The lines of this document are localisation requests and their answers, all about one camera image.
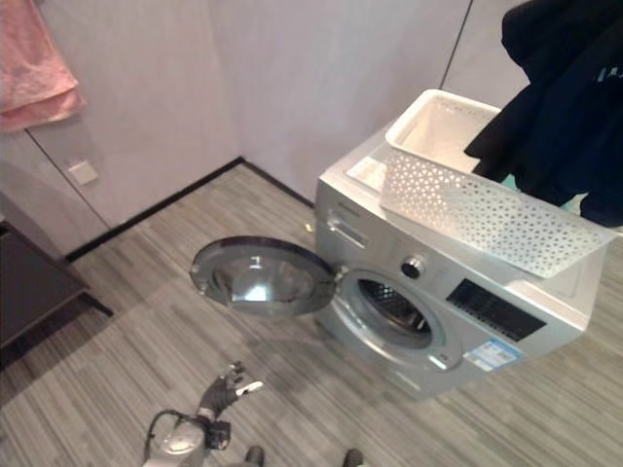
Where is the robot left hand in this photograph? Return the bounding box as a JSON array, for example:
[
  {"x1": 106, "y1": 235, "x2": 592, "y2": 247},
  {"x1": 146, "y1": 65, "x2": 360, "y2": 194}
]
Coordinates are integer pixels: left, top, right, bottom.
[{"x1": 198, "y1": 360, "x2": 265, "y2": 420}]

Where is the round glass washer door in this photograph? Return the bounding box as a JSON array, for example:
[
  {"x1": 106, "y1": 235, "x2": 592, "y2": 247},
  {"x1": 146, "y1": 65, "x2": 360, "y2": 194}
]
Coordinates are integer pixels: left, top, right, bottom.
[{"x1": 190, "y1": 234, "x2": 346, "y2": 316}]

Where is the white perforated laundry basket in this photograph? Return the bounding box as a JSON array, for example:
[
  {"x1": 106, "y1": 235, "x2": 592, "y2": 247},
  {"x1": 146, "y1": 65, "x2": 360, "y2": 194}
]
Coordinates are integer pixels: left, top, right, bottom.
[{"x1": 379, "y1": 89, "x2": 616, "y2": 280}]

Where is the black garment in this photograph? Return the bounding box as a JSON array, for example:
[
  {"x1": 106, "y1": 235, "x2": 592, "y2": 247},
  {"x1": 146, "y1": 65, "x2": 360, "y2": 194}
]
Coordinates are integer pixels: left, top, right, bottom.
[{"x1": 463, "y1": 0, "x2": 623, "y2": 228}]

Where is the washer detergent drawer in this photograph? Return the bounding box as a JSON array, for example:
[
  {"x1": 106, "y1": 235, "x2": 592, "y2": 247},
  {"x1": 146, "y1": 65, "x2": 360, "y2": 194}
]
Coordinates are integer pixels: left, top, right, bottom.
[{"x1": 326, "y1": 209, "x2": 373, "y2": 246}]

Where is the silver washer control knob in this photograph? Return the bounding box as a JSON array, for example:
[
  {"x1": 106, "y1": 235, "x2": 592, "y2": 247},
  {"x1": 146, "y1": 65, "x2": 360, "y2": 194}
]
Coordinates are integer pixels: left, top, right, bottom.
[{"x1": 400, "y1": 254, "x2": 427, "y2": 279}]

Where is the dark cabinet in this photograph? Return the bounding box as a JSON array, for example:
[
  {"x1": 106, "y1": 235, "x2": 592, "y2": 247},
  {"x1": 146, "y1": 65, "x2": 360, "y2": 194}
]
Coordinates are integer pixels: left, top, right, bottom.
[{"x1": 0, "y1": 209, "x2": 114, "y2": 351}]

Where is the silver front-load washing machine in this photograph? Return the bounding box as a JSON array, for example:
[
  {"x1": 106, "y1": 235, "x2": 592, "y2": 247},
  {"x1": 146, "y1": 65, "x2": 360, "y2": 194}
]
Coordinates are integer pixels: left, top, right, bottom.
[{"x1": 312, "y1": 128, "x2": 609, "y2": 402}]

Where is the blue energy label sticker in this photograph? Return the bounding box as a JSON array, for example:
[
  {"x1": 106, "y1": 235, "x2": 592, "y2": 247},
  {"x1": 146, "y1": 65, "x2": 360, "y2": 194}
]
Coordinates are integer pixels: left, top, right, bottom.
[{"x1": 463, "y1": 337, "x2": 516, "y2": 374}]

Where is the pink hanging towel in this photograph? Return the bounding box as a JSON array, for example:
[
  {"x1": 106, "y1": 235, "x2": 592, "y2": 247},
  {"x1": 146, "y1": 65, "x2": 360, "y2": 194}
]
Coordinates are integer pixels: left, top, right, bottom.
[{"x1": 0, "y1": 0, "x2": 88, "y2": 134}]

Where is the white wall socket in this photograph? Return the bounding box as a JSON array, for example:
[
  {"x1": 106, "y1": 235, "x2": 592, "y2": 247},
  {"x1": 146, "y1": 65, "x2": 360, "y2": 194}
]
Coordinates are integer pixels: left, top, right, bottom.
[{"x1": 67, "y1": 159, "x2": 99, "y2": 186}]

